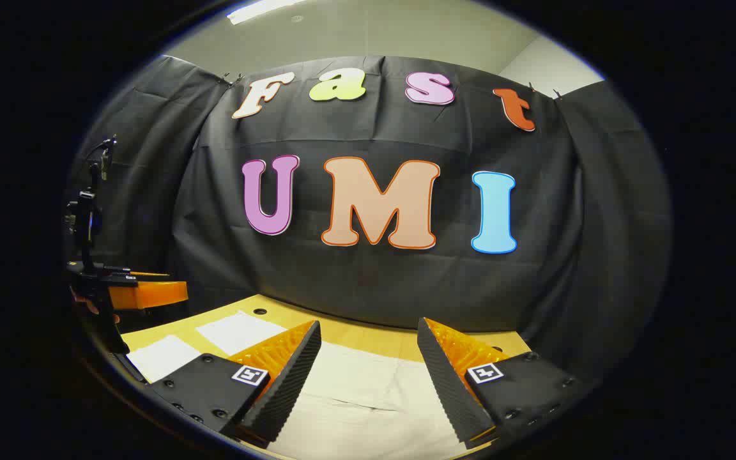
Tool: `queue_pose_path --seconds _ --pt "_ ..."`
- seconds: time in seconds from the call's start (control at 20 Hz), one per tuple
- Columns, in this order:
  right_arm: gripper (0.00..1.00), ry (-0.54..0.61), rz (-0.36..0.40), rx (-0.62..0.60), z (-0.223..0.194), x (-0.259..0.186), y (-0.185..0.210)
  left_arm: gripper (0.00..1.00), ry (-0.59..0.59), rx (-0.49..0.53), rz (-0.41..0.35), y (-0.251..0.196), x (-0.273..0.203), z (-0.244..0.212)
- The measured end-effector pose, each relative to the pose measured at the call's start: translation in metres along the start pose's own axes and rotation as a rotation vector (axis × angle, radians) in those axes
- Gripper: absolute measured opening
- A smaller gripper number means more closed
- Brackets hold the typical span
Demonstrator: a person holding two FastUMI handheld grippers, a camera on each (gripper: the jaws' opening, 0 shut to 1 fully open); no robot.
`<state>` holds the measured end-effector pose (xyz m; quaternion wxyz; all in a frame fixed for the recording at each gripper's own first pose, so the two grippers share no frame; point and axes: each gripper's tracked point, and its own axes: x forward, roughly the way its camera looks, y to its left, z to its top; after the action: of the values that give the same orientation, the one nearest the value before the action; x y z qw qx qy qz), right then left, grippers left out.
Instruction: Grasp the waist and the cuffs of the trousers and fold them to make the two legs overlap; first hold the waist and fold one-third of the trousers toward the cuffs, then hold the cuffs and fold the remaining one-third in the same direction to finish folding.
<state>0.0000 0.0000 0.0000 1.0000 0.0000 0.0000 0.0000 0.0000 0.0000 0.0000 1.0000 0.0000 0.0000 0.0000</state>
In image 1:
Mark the black backdrop cloth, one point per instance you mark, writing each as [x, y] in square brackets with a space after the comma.
[368, 287]

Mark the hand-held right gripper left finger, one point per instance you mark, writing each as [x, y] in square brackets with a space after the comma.
[294, 377]

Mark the white ceiling light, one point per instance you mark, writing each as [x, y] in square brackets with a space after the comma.
[259, 9]

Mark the cream white jeans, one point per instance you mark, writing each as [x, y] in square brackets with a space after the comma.
[368, 402]

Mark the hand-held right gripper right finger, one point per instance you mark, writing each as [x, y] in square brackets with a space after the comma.
[444, 377]

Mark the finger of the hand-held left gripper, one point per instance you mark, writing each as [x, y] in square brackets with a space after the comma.
[151, 294]

